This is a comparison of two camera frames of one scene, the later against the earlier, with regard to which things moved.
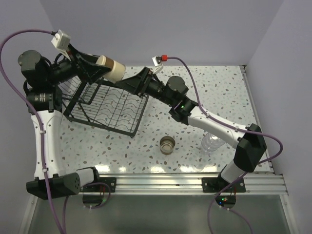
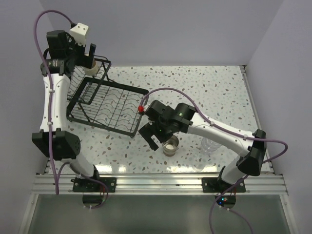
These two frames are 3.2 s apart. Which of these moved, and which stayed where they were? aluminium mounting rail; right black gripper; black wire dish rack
Moved: right black gripper
Stayed: black wire dish rack; aluminium mounting rail
